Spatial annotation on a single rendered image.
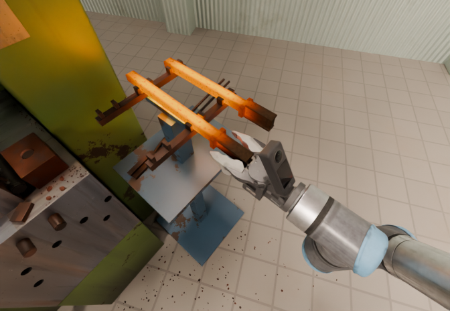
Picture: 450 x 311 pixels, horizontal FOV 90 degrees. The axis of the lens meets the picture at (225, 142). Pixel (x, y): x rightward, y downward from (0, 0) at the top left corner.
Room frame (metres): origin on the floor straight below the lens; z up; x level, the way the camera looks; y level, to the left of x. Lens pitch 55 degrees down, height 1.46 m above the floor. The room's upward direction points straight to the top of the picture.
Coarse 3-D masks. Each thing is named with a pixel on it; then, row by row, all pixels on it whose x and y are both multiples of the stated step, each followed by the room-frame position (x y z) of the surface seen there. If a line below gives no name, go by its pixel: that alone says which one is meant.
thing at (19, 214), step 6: (18, 204) 0.19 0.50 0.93; (24, 204) 0.19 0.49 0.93; (30, 204) 0.19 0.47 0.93; (18, 210) 0.18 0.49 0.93; (24, 210) 0.18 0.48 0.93; (30, 210) 0.18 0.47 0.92; (12, 216) 0.16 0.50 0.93; (18, 216) 0.16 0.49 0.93; (24, 216) 0.16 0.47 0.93; (18, 222) 0.15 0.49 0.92; (24, 222) 0.15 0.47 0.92
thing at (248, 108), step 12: (168, 60) 0.61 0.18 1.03; (180, 72) 0.56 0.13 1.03; (192, 72) 0.55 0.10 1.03; (204, 84) 0.50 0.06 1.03; (216, 84) 0.50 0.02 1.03; (216, 96) 0.47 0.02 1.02; (228, 96) 0.45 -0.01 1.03; (240, 108) 0.40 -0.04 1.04; (252, 108) 0.40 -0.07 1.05; (264, 108) 0.40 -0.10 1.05; (252, 120) 0.39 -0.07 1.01; (264, 120) 0.38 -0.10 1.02
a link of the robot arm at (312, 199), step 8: (312, 184) 0.19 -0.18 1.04; (304, 192) 0.17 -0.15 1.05; (312, 192) 0.17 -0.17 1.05; (320, 192) 0.17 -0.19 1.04; (296, 200) 0.16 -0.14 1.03; (304, 200) 0.16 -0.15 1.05; (312, 200) 0.15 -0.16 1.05; (320, 200) 0.15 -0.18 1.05; (296, 208) 0.14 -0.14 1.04; (304, 208) 0.14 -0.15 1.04; (312, 208) 0.14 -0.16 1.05; (320, 208) 0.14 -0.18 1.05; (288, 216) 0.14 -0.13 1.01; (296, 216) 0.13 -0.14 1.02; (304, 216) 0.13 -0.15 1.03; (312, 216) 0.13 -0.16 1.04; (296, 224) 0.12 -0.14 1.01; (304, 224) 0.12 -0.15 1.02
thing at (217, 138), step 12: (132, 72) 0.55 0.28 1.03; (144, 84) 0.50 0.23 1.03; (156, 96) 0.45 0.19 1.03; (168, 96) 0.45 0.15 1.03; (168, 108) 0.42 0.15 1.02; (180, 108) 0.41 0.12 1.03; (192, 120) 0.37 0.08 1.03; (204, 120) 0.37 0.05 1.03; (204, 132) 0.33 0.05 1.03; (216, 132) 0.32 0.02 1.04; (216, 144) 0.31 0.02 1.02; (228, 144) 0.29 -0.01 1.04; (240, 144) 0.29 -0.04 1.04; (240, 156) 0.26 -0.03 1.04
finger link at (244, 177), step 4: (224, 168) 0.24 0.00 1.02; (228, 168) 0.23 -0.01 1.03; (232, 172) 0.22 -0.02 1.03; (236, 172) 0.22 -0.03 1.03; (244, 172) 0.22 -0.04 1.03; (236, 176) 0.21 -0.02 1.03; (240, 176) 0.21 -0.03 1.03; (244, 176) 0.21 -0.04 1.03; (248, 176) 0.21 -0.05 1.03; (240, 180) 0.21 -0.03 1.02; (244, 180) 0.21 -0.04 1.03; (248, 180) 0.20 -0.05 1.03; (252, 180) 0.20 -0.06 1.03; (252, 184) 0.20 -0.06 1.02
